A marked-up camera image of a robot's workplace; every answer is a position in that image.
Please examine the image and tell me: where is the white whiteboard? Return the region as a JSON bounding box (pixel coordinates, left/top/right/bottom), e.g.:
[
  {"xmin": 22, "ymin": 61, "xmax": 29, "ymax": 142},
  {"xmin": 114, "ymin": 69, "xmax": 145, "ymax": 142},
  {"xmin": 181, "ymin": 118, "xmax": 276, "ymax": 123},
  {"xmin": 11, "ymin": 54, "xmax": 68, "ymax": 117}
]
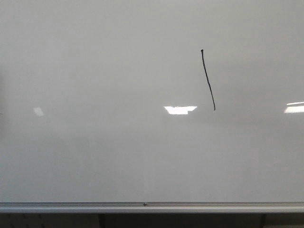
[{"xmin": 0, "ymin": 0, "xmax": 304, "ymax": 202}]

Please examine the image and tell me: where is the black marker stroke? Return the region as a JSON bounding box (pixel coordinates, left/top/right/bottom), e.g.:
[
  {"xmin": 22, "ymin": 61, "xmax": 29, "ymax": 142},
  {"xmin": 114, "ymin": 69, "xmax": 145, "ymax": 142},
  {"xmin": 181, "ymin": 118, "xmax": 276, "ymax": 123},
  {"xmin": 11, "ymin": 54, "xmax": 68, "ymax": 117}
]
[{"xmin": 200, "ymin": 49, "xmax": 216, "ymax": 111}]

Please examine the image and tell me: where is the aluminium whiteboard tray rail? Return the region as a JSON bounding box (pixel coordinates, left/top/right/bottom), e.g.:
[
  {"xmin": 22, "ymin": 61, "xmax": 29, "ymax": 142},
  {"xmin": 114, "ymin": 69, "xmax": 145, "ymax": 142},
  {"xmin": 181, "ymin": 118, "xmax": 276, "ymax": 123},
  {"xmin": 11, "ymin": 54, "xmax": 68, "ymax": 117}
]
[{"xmin": 0, "ymin": 202, "xmax": 304, "ymax": 214}]

